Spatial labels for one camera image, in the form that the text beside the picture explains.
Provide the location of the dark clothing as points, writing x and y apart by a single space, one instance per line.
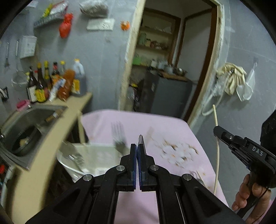
269 129

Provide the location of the red plastic bag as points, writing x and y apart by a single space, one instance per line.
65 27

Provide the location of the pink floral tablecloth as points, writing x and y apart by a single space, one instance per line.
168 129

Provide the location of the white wall box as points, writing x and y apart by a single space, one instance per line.
28 46

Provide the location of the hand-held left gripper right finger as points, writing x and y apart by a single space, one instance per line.
141 165

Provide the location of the steel bowl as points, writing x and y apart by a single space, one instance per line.
180 71

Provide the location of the wooden cutting board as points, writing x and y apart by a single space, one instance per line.
174 76

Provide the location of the steel sink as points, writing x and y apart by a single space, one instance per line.
25 119

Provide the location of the white seasoning packet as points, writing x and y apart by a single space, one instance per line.
56 90

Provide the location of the wooden storage shelf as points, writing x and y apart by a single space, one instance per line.
155 46

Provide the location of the large oil jug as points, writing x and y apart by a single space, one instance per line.
79 79

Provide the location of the pink sponge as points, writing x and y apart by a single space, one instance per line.
22 105

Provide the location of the clear plastic bag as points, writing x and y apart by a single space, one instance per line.
218 89

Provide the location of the white wall socket panel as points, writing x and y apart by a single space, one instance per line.
101 24

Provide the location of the person's right hand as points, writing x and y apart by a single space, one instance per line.
245 193

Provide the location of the yellow snack packet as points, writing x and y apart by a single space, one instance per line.
47 10

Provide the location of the small steel pot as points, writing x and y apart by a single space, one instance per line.
169 69

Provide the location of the steel table knife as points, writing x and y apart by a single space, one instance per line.
142 144

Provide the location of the steel fork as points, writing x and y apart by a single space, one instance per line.
118 135

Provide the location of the yellow label sauce bottle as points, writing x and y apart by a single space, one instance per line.
41 92

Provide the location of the black pan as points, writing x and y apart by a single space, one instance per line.
23 142

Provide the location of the red label sauce bottle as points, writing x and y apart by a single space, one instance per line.
55 72

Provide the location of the wooden chopstick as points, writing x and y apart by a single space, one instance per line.
201 179
217 163
81 131

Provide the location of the tall dark sauce bottle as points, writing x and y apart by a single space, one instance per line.
46 71

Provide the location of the white plastic basin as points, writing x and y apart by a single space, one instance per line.
101 155

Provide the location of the grey cabinet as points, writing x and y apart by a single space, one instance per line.
168 94

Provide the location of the orange seasoning packet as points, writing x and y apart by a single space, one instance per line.
66 86

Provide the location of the chrome faucet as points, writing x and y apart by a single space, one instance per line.
1 91

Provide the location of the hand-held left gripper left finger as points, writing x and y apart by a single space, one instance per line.
134 163

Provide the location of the clear bottle with yellow cap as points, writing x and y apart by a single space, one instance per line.
62 66

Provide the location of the cream door frame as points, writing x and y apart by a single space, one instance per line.
131 53

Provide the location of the cream hanging cloth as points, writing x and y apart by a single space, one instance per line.
231 81

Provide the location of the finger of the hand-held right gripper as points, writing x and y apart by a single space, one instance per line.
228 136
241 158

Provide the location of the clear bag of dried goods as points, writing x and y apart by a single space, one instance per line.
93 7

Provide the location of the green box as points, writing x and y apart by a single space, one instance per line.
135 59

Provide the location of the hanging metal strainer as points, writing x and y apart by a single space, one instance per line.
18 80

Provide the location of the hanging metal peeler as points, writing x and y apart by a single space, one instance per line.
7 58

